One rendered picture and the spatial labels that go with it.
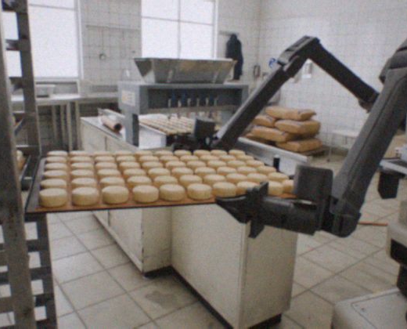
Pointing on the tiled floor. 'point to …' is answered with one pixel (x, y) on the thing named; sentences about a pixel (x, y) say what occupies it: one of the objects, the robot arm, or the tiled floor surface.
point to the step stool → (346, 139)
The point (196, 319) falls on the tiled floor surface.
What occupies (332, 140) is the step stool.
